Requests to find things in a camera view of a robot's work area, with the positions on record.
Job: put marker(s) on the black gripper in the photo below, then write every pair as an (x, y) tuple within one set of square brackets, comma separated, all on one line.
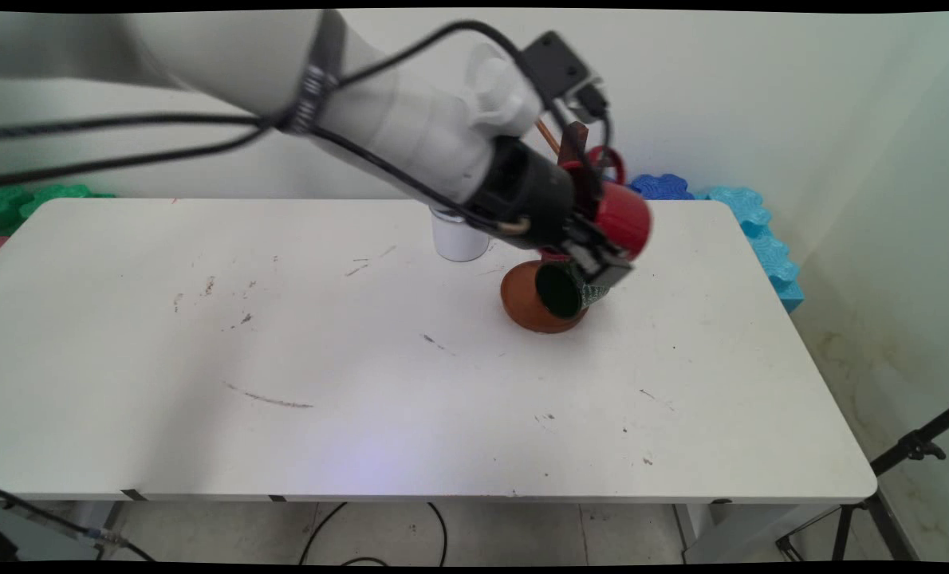
[(530, 195)]

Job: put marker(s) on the red mug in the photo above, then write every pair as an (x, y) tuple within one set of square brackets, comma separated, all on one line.
[(626, 219)]

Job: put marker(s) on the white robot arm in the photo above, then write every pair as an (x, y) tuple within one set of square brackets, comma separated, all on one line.
[(243, 60)]

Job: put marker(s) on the dark green mug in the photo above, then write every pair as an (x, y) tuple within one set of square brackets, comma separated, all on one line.
[(558, 291)]

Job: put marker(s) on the brown wooden mug tree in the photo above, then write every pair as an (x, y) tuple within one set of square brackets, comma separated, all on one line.
[(522, 307)]

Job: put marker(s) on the white enamel mug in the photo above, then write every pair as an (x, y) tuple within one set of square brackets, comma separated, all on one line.
[(458, 243)]

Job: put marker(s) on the light blue foam mat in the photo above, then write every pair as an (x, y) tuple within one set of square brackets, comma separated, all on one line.
[(769, 247)]

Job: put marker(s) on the black tripod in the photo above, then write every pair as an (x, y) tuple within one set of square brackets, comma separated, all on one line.
[(913, 446)]

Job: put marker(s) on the grey metal table leg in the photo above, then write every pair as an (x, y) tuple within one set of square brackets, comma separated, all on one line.
[(112, 518)]

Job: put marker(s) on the green foam mat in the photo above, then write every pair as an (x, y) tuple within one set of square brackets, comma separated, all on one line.
[(20, 203)]

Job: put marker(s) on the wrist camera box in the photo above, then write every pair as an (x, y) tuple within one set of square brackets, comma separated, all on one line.
[(554, 68)]

